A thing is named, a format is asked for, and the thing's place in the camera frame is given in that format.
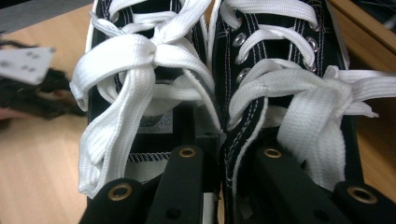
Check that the black white sneaker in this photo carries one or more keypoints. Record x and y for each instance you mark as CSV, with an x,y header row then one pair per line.
x,y
280,93
124,62

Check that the wooden shoe rack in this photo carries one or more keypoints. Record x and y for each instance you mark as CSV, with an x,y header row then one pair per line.
x,y
367,40

